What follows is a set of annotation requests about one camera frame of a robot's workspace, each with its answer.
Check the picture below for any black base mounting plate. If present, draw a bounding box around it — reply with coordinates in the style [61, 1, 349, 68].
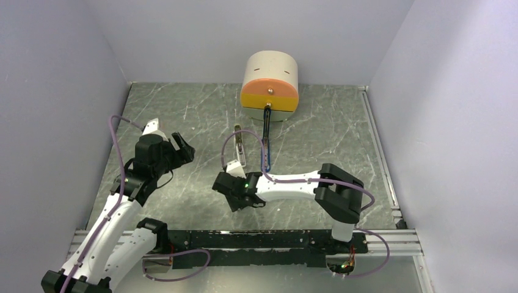
[148, 229, 368, 269]

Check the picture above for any beige mini drawer cabinet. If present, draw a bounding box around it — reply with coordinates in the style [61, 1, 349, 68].
[239, 50, 299, 121]

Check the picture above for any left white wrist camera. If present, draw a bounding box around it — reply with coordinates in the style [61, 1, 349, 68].
[142, 118, 159, 135]

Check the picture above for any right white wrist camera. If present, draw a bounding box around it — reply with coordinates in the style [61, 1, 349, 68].
[225, 160, 246, 178]

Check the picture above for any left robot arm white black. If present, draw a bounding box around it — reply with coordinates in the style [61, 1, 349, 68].
[41, 131, 195, 292]

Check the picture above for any blue black stapler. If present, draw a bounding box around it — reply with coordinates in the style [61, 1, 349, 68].
[261, 104, 271, 172]

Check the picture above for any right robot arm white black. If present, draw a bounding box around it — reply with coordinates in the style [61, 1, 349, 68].
[212, 163, 365, 253]

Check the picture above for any beige white stapler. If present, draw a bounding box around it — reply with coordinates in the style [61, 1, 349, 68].
[234, 124, 247, 167]

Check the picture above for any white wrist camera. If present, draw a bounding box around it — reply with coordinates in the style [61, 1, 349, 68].
[225, 160, 246, 178]
[142, 118, 159, 135]

